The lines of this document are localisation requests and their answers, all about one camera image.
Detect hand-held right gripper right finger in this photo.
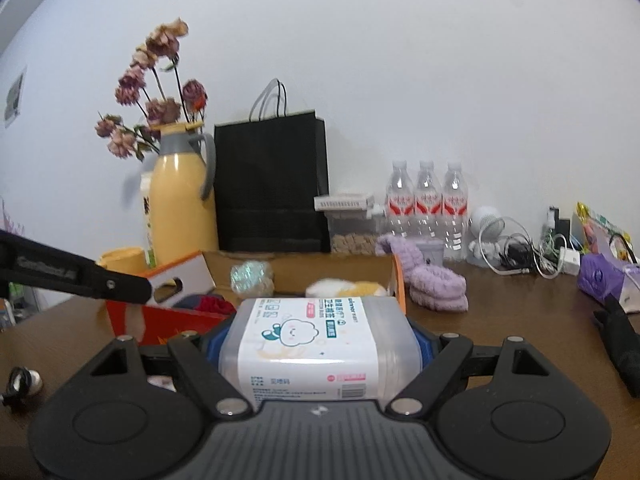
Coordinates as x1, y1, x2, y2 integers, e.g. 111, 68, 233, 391
391, 327, 551, 417

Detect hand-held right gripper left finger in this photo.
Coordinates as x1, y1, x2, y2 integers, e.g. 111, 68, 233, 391
90, 317, 251, 420

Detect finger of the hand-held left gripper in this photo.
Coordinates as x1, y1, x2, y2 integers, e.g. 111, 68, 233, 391
0, 230, 153, 306

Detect red fabric rose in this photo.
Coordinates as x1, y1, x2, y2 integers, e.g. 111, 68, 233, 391
195, 295, 236, 317

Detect red cardboard box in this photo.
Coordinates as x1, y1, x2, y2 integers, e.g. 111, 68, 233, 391
105, 250, 407, 346

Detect iridescent plastic bag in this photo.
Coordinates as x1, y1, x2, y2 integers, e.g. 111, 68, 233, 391
230, 260, 275, 297

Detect clear plastic wipes box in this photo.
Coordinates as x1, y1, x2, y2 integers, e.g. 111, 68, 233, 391
218, 296, 425, 411

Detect yellow corgi plush toy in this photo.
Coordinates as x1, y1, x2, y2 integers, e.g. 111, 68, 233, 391
306, 277, 390, 298

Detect black cable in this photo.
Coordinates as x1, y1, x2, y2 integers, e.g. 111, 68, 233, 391
1, 366, 43, 408

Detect yellow mug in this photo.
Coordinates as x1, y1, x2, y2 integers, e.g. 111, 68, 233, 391
96, 246, 147, 275

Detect white milk carton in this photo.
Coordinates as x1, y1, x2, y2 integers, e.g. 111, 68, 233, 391
139, 171, 157, 267

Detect lavender plastic tub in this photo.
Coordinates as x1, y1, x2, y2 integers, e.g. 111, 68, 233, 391
414, 239, 445, 267

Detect yellow thermos jug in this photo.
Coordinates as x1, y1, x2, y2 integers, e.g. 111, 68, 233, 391
149, 121, 218, 267

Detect purple fluffy headband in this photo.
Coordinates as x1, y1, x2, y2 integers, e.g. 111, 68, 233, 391
375, 234, 426, 281

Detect clear container of nuts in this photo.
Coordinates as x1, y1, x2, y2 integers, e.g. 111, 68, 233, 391
327, 210, 388, 256

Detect black power adapter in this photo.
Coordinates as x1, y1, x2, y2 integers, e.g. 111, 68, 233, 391
505, 242, 532, 269

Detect small white desk fan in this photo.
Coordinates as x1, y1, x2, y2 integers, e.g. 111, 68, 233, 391
467, 205, 521, 268

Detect clear water bottle red label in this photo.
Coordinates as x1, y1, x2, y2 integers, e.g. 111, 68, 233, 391
441, 162, 471, 262
414, 161, 443, 243
386, 161, 416, 238

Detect black paper bag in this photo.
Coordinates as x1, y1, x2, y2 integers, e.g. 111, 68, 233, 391
214, 78, 331, 253

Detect white charger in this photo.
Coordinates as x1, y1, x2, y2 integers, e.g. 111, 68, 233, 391
559, 247, 581, 276

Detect white flat box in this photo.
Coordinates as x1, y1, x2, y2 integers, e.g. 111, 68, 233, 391
314, 192, 376, 212

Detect dried pink flower bouquet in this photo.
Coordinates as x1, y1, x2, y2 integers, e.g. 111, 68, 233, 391
95, 17, 208, 161

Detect purple tissue packet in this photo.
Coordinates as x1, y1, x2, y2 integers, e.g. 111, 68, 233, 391
576, 252, 640, 311

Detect black folded umbrella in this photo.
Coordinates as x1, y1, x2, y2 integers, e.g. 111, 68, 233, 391
594, 294, 640, 398

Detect colourful snack packets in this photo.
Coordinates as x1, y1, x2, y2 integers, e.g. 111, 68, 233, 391
575, 202, 638, 266

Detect metal wire shelf rack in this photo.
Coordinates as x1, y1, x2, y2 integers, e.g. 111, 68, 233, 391
0, 282, 37, 331

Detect purple coral wall sticker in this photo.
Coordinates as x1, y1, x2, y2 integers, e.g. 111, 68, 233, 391
0, 200, 26, 237

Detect white tangled cable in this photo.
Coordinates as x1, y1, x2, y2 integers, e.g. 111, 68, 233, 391
492, 230, 566, 279

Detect wall poster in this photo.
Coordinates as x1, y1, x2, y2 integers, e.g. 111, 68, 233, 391
4, 66, 27, 128

